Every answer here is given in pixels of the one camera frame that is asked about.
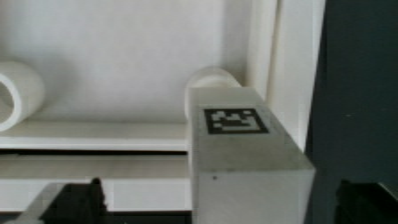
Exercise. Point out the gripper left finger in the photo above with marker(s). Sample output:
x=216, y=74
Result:
x=68, y=204

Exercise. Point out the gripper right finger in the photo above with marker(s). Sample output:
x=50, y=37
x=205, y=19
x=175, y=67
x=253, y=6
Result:
x=367, y=203

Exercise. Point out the white table leg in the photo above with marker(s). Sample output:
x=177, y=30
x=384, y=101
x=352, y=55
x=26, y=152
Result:
x=251, y=172

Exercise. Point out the white square tabletop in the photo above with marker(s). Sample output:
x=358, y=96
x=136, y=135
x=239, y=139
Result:
x=118, y=49

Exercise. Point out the white U-shaped obstacle wall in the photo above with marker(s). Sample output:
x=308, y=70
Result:
x=145, y=180

